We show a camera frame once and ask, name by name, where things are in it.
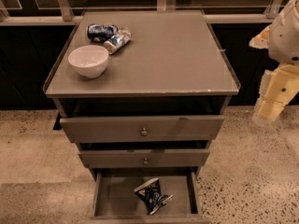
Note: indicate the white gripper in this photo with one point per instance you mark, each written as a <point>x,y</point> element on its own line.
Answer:
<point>285,41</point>

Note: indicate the blue chip bag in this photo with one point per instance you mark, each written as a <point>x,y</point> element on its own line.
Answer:
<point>150,193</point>

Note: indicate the grey top drawer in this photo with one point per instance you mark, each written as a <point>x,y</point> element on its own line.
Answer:
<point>127,129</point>

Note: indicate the grey middle drawer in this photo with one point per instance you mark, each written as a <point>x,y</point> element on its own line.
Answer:
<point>134,158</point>

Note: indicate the grey drawer cabinet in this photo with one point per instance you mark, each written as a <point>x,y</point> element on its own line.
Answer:
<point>172,66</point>

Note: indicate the brass top drawer knob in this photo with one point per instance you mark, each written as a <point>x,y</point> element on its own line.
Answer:
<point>144,132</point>

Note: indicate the brass drawer knob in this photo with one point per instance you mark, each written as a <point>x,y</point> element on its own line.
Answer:
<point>144,132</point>
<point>146,161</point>

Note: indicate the brass middle drawer knob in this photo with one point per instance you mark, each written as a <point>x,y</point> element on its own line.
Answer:
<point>146,161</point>

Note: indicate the grey open bottom drawer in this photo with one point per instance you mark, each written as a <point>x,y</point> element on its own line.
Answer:
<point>114,200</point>

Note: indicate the white ceramic bowl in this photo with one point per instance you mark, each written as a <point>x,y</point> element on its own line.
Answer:
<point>89,61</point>

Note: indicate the metal railing frame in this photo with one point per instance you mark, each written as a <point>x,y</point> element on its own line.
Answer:
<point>56,12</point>

